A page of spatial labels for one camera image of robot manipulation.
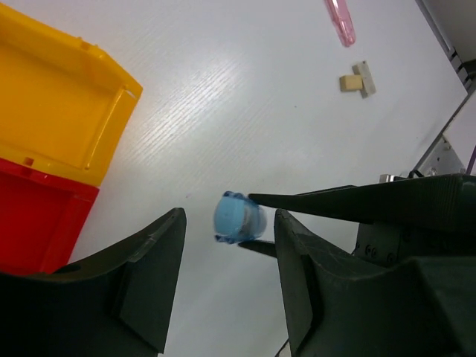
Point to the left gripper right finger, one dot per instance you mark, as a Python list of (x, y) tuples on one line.
[(337, 304)]

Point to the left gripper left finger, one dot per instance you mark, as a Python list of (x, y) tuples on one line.
[(117, 302)]

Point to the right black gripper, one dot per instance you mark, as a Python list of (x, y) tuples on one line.
[(433, 201)]

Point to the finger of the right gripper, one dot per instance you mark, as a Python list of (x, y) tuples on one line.
[(262, 247)]

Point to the blue correction tape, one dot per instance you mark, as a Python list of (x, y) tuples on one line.
[(238, 219)]

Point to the pink correction tape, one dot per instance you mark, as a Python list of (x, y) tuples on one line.
[(341, 19)]

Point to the red plastic bin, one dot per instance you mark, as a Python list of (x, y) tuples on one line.
[(41, 218)]

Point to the white eraser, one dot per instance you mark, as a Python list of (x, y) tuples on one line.
[(368, 86)]

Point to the yellow eraser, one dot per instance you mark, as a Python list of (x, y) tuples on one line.
[(351, 82)]

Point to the yellow plastic bin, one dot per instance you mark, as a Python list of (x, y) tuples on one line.
[(64, 102)]

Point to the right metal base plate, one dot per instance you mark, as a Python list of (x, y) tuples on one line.
[(439, 159)]

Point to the aluminium frame rail right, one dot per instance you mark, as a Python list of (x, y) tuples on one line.
[(453, 24)]

